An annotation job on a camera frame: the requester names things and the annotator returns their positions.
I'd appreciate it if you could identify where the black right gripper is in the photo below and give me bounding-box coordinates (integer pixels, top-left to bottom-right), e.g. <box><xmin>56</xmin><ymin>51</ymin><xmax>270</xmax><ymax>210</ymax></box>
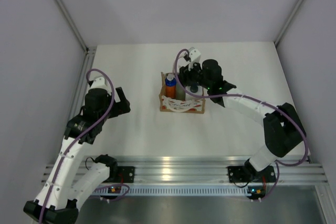
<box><xmin>175</xmin><ymin>59</ymin><xmax>212</xmax><ymax>90</ymax></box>

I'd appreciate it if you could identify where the watermelon print canvas bag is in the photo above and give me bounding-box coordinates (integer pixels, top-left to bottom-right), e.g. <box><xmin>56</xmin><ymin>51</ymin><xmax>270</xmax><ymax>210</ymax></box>
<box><xmin>159</xmin><ymin>72</ymin><xmax>205</xmax><ymax>114</ymax></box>

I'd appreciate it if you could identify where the white bottle dark cap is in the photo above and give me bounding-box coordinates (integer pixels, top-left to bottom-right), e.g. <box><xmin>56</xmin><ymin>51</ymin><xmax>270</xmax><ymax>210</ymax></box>
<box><xmin>185</xmin><ymin>84</ymin><xmax>203</xmax><ymax>101</ymax></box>

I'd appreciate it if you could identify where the grey green squeeze bottle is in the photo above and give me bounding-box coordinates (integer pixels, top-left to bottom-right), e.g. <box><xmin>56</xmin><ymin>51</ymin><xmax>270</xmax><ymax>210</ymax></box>
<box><xmin>175</xmin><ymin>83</ymin><xmax>186</xmax><ymax>101</ymax></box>

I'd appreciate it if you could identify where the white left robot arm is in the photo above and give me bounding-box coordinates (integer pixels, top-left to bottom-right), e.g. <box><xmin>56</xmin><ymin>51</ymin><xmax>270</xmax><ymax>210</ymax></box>
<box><xmin>24</xmin><ymin>87</ymin><xmax>131</xmax><ymax>223</ymax></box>

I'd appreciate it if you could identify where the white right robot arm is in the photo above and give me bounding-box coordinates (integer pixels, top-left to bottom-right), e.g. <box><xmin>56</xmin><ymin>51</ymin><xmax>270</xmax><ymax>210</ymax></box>
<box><xmin>174</xmin><ymin>59</ymin><xmax>308</xmax><ymax>181</ymax></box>

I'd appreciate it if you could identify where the orange bottle blue cap left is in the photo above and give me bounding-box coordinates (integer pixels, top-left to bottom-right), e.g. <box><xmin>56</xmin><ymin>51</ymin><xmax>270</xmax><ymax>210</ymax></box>
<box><xmin>165</xmin><ymin>73</ymin><xmax>176</xmax><ymax>99</ymax></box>

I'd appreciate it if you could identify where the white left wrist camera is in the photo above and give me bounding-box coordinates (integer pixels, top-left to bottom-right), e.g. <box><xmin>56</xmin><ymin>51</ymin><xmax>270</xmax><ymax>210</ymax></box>
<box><xmin>88</xmin><ymin>76</ymin><xmax>109</xmax><ymax>94</ymax></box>

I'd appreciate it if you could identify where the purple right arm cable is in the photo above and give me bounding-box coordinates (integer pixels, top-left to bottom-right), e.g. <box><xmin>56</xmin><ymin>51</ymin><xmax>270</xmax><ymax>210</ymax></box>
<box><xmin>175</xmin><ymin>48</ymin><xmax>308</xmax><ymax>167</ymax></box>

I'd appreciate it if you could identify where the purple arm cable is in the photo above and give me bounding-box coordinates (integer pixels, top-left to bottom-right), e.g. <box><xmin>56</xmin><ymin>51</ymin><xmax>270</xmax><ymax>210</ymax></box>
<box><xmin>39</xmin><ymin>69</ymin><xmax>116</xmax><ymax>224</ymax></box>
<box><xmin>175</xmin><ymin>48</ymin><xmax>308</xmax><ymax>167</ymax></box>

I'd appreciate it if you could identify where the aluminium frame post left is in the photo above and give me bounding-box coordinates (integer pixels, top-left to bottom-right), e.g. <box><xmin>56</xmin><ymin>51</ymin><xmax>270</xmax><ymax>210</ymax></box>
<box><xmin>39</xmin><ymin>0</ymin><xmax>90</xmax><ymax>51</ymax></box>

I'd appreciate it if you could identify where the aluminium frame post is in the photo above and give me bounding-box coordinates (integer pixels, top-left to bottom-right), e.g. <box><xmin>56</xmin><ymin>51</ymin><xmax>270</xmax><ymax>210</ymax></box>
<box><xmin>274</xmin><ymin>0</ymin><xmax>306</xmax><ymax>48</ymax></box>
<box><xmin>39</xmin><ymin>0</ymin><xmax>90</xmax><ymax>51</ymax></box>

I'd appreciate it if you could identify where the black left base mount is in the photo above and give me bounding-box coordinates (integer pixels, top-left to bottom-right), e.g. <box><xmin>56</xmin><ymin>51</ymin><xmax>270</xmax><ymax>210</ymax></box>
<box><xmin>114</xmin><ymin>166</ymin><xmax>135</xmax><ymax>184</ymax></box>

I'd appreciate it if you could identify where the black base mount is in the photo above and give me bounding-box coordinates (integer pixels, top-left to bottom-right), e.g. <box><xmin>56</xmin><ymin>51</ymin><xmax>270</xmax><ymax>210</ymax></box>
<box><xmin>114</xmin><ymin>166</ymin><xmax>135</xmax><ymax>184</ymax></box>
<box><xmin>227</xmin><ymin>166</ymin><xmax>276</xmax><ymax>188</ymax></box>

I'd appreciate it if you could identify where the aluminium mounting rail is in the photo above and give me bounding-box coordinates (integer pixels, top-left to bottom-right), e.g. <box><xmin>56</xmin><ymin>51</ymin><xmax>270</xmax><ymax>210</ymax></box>
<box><xmin>40</xmin><ymin>155</ymin><xmax>329</xmax><ymax>184</ymax></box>

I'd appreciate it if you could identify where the white slotted cable duct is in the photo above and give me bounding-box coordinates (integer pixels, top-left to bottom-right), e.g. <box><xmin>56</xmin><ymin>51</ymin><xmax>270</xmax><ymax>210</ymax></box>
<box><xmin>90</xmin><ymin>185</ymin><xmax>251</xmax><ymax>197</ymax></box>

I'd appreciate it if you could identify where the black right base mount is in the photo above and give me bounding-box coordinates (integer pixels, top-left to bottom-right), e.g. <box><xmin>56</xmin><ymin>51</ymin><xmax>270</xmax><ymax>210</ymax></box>
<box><xmin>227</xmin><ymin>166</ymin><xmax>276</xmax><ymax>188</ymax></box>

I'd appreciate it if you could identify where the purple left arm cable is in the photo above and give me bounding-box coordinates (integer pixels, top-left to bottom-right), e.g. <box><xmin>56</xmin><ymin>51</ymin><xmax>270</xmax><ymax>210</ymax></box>
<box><xmin>39</xmin><ymin>69</ymin><xmax>116</xmax><ymax>224</ymax></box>

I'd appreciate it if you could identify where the aluminium frame post right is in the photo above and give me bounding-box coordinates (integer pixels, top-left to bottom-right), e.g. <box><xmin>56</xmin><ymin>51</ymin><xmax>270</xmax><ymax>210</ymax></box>
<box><xmin>274</xmin><ymin>0</ymin><xmax>306</xmax><ymax>48</ymax></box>

